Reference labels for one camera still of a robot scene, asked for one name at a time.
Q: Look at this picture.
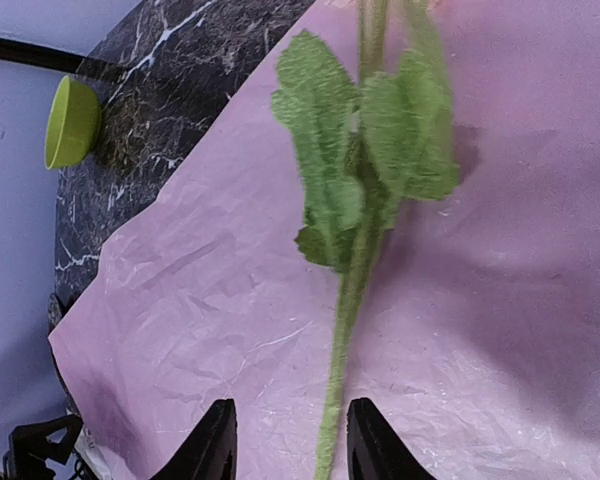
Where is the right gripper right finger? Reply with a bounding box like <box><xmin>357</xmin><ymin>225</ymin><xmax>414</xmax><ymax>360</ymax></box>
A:
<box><xmin>346</xmin><ymin>397</ymin><xmax>435</xmax><ymax>480</ymax></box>

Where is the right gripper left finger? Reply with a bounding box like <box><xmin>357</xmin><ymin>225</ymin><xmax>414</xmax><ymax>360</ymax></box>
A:
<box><xmin>151</xmin><ymin>399</ymin><xmax>237</xmax><ymax>480</ymax></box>

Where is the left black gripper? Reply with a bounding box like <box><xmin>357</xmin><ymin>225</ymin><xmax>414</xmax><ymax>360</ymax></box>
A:
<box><xmin>0</xmin><ymin>414</ymin><xmax>83</xmax><ymax>479</ymax></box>

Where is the pink wrapping paper sheet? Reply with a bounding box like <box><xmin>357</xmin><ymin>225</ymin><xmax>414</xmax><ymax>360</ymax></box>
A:
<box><xmin>50</xmin><ymin>1</ymin><xmax>600</xmax><ymax>479</ymax></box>

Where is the peach and orange flower stem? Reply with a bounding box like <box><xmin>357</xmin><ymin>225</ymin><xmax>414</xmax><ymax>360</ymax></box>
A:
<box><xmin>272</xmin><ymin>1</ymin><xmax>459</xmax><ymax>479</ymax></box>

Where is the green plastic bowl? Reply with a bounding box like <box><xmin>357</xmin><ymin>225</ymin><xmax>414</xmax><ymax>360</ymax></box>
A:
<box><xmin>45</xmin><ymin>75</ymin><xmax>101</xmax><ymax>170</ymax></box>

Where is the left black frame post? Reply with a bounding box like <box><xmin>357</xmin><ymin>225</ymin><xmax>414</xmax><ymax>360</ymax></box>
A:
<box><xmin>0</xmin><ymin>38</ymin><xmax>126</xmax><ymax>82</ymax></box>

